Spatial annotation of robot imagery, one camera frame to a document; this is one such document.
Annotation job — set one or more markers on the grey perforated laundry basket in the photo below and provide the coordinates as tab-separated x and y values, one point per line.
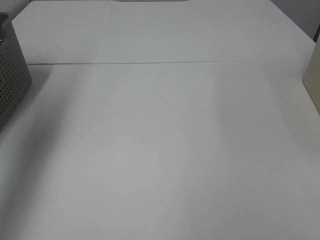
15	78

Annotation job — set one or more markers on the beige box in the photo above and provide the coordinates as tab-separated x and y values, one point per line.
311	79

